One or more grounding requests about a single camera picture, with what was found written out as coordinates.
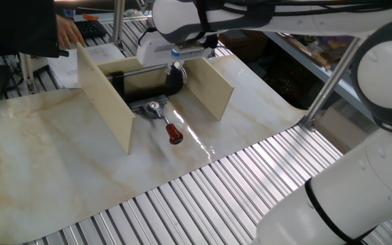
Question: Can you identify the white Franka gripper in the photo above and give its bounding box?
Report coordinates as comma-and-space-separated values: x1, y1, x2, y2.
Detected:
136, 32, 214, 76

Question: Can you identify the person bare hand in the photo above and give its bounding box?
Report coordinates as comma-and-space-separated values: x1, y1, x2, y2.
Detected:
55, 14, 85, 50

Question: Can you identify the grey metal lever base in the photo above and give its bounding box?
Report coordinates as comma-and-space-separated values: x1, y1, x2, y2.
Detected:
129, 94, 169, 120

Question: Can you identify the black C-clamp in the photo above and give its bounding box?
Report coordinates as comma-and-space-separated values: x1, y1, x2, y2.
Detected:
106, 63, 186, 105

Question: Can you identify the red knob metal lever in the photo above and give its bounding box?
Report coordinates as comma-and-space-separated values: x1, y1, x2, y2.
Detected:
148, 101, 184, 146

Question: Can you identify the brown cardboard box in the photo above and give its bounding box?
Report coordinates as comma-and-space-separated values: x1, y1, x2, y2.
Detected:
218, 29, 268, 61

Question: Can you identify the black keyboard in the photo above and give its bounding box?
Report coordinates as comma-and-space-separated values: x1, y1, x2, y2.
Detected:
74, 20, 108, 40

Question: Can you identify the white paper sheet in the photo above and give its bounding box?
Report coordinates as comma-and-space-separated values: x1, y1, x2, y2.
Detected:
47, 43, 126, 90

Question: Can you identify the marble pattern mat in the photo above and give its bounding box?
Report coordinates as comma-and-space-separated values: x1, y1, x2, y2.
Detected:
0, 54, 308, 245

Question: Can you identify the black monitor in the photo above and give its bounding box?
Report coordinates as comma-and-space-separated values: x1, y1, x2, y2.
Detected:
0, 0, 70, 59

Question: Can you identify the silver camera with blue sticker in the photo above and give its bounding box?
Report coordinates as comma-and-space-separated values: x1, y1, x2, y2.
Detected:
170, 44, 214, 59

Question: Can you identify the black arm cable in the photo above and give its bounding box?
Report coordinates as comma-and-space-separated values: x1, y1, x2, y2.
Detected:
137, 0, 392, 245

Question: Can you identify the wide black velcro strap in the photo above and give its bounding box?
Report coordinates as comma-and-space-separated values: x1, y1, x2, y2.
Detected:
195, 0, 214, 34

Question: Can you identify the aluminium profile post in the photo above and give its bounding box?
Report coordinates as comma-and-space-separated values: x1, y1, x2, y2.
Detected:
18, 52, 36, 93
111, 0, 127, 52
299, 36, 367, 133

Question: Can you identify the beige wooden board frame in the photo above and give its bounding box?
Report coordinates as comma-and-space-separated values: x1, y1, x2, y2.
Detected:
76, 42, 236, 156

